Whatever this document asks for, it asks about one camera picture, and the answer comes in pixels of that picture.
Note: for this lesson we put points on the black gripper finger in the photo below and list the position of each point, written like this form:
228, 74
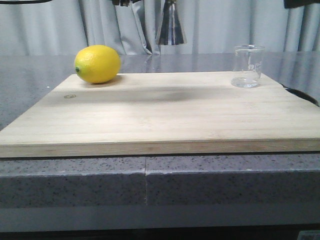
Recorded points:
123, 3
290, 4

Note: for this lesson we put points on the wooden cutting board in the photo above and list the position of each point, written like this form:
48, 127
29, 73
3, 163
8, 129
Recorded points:
163, 113

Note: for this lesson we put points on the grey curtain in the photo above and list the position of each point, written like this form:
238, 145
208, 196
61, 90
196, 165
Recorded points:
63, 27

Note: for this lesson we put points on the white label sticker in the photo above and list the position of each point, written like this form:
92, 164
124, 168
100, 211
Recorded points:
309, 235

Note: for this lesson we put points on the black cutting board handle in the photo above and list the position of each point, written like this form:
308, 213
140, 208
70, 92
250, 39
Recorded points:
301, 95

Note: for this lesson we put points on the clear glass beaker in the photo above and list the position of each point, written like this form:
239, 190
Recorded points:
247, 69

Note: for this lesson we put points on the steel double jigger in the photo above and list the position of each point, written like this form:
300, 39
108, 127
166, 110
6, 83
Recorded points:
170, 31

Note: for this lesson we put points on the yellow lemon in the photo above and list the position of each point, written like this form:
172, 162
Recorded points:
97, 64

